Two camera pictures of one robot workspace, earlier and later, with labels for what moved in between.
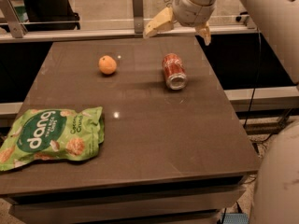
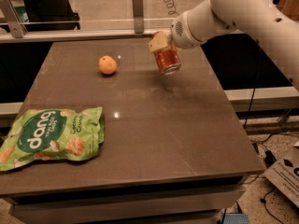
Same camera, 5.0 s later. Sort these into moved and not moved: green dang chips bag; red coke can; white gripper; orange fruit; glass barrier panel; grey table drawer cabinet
Moved: red coke can; white gripper
Not moved: grey table drawer cabinet; glass barrier panel; orange fruit; green dang chips bag
